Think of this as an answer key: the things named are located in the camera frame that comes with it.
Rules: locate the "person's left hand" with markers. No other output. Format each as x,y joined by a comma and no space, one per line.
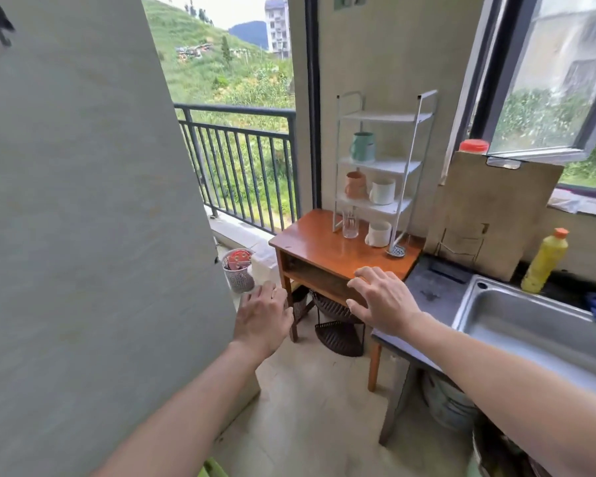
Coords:
262,320

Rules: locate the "person's right hand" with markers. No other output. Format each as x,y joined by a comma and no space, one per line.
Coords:
390,302

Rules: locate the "person's left fingers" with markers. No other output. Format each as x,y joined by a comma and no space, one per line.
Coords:
270,293

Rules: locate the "person's right thumb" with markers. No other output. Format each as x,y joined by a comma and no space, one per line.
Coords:
357,310

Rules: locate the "person's left forearm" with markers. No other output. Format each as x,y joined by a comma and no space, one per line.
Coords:
188,417

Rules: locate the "person's right forearm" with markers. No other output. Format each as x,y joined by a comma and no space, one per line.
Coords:
506,382

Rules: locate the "white plastic container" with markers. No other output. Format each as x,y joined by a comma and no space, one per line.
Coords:
264,270

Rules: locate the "black corner rack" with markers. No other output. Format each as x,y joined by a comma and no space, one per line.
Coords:
340,335

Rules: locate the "white plastic basket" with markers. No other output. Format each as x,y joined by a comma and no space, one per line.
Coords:
241,280

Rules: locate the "red item in basket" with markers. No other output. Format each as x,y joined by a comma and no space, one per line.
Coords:
239,259

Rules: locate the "metal sink strainer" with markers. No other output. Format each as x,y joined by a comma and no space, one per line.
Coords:
396,251

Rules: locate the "brown wooden side table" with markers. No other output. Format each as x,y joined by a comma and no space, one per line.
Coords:
323,243

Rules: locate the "white mug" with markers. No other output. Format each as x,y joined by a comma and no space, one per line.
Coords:
379,235
383,192

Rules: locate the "clear drinking glass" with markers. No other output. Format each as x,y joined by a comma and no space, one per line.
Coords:
350,226

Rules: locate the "orange mug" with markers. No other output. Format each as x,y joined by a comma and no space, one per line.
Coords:
356,185

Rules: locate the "grey bucket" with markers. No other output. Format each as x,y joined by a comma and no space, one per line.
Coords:
447,399

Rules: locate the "white metal shelf rack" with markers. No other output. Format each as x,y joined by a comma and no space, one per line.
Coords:
402,166

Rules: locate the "green mug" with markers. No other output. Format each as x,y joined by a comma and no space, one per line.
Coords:
363,147

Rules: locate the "stainless steel sink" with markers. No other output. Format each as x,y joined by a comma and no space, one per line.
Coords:
526,327

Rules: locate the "beige cutting board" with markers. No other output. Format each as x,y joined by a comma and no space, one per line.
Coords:
501,213

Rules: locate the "black balcony railing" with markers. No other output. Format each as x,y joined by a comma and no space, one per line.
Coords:
238,111

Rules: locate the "green plastic item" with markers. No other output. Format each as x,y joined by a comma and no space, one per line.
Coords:
212,469

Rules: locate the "yellow bottle with orange cap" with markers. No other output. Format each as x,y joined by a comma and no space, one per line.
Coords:
544,265

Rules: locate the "red-lidded jar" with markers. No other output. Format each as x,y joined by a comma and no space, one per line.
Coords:
474,145

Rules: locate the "white cloth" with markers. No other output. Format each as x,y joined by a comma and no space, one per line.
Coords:
566,201

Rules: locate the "distant white building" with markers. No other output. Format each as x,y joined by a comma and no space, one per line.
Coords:
277,27

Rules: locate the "black window frame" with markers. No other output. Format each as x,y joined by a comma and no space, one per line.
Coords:
499,94

